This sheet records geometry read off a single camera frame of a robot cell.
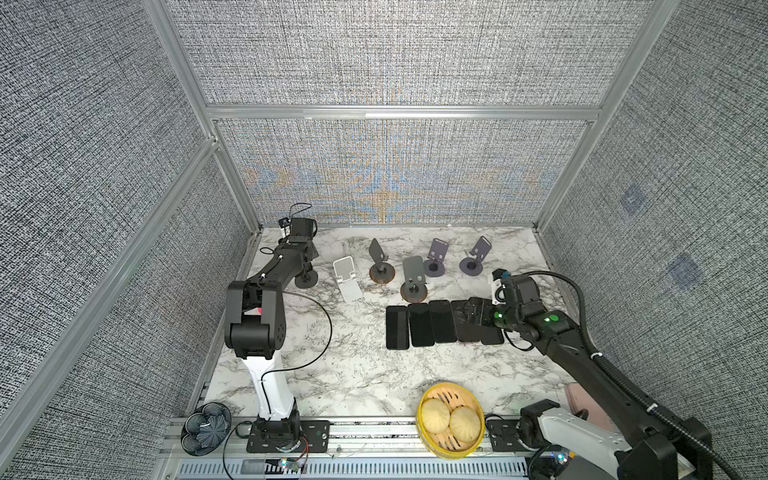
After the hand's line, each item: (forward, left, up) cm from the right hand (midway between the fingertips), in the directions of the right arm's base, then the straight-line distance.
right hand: (475, 306), depth 82 cm
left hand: (+23, +54, -2) cm, 59 cm away
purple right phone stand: (+24, -7, -12) cm, 27 cm away
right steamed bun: (-27, +6, -8) cm, 29 cm away
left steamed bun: (-25, +13, -8) cm, 29 cm away
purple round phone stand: (+24, +7, -12) cm, 27 cm away
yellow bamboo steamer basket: (-31, +11, -11) cm, 34 cm away
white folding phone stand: (+16, +37, -10) cm, 42 cm away
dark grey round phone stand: (+18, +52, -11) cm, 56 cm away
